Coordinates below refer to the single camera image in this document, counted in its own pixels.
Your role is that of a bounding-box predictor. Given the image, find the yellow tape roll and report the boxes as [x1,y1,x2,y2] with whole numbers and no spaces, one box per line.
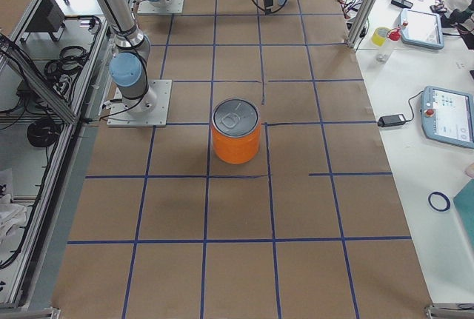
[371,27,390,47]

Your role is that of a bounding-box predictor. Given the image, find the black smartphone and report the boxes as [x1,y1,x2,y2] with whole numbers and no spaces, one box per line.
[390,0,413,9]

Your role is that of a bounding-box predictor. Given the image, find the red cap squeeze bottle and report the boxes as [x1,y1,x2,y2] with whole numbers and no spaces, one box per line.
[375,27,401,63]

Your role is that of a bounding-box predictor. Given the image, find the orange tin can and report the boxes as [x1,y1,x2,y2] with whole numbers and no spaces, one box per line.
[211,98,261,164]

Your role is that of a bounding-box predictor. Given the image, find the far teach pendant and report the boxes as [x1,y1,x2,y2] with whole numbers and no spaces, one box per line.
[399,8,444,50]

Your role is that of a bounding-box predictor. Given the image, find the teach pendant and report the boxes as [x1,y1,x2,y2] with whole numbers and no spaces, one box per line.
[399,8,444,50]
[421,86,473,149]

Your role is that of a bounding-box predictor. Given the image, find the small black power brick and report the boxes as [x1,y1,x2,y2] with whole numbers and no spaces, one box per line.
[377,113,407,127]

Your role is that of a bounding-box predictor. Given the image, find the near teach pendant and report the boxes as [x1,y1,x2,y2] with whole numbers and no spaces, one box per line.
[421,86,473,149]

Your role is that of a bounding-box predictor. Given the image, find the white crumpled cloth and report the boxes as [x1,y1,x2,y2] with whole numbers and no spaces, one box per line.
[0,170,27,246]

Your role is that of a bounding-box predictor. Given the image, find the aluminium frame post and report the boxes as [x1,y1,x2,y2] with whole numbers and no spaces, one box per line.
[347,0,376,47]

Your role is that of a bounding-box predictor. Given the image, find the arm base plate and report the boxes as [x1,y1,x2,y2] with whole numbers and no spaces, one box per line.
[107,79,173,127]
[138,0,184,15]

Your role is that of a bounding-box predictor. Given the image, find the coiled black cables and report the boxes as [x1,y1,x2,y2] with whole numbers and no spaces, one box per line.
[27,115,62,149]

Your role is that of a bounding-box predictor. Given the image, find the blue tape ring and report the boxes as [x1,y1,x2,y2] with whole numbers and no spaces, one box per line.
[428,192,451,212]

